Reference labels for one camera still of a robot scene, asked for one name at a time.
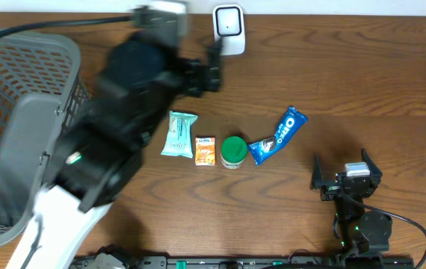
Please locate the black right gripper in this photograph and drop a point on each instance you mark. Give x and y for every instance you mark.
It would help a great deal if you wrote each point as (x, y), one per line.
(317, 178)

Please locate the grey plastic mesh basket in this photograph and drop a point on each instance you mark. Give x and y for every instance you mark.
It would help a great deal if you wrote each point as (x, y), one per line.
(40, 94)

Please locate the white barcode scanner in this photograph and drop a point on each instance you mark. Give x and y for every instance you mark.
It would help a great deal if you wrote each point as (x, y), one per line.
(228, 22)

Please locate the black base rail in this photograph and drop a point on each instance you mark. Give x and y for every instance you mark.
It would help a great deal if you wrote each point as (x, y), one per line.
(115, 257)

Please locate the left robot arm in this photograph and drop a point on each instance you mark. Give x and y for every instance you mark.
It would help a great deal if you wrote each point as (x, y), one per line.
(100, 153)

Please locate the orange snack packet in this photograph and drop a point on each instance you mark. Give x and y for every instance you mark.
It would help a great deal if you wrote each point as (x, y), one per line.
(205, 154)

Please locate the light teal wipes pack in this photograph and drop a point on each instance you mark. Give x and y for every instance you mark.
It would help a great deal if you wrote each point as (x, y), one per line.
(178, 141)

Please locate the green lid white jar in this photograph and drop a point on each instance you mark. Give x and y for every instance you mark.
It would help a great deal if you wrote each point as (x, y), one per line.
(233, 152)

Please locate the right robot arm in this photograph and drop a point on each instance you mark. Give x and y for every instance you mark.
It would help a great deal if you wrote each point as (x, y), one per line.
(361, 232)

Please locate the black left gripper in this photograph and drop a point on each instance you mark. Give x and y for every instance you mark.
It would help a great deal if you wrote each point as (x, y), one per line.
(208, 75)

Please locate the blue Oreo cookie pack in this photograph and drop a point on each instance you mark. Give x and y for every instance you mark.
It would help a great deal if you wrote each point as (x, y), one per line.
(287, 127)

